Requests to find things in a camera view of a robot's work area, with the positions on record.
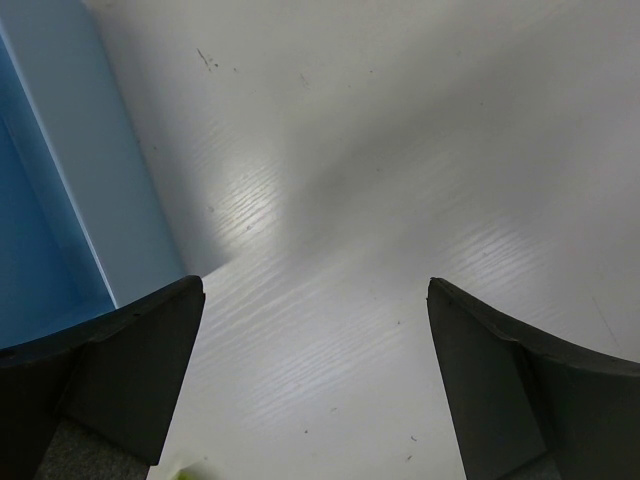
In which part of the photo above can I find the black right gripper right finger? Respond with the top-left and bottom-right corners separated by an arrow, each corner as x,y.
427,278 -> 639,479

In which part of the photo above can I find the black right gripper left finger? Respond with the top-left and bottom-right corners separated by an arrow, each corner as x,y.
1,275 -> 205,479

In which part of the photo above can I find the lime lego brick right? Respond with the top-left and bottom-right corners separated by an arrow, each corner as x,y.
171,466 -> 202,480

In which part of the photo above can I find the light blue container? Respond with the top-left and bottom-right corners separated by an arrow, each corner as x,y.
1,1 -> 185,347

